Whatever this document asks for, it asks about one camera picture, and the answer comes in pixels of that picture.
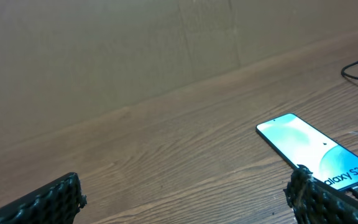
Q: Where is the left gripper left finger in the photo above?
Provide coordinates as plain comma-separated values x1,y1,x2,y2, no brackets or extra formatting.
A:
0,172,87,224

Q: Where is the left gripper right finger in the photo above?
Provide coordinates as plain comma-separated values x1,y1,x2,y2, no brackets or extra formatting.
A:
283,165,358,224

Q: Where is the Samsung Galaxy smartphone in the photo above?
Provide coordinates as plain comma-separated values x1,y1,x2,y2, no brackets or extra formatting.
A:
255,113,358,190

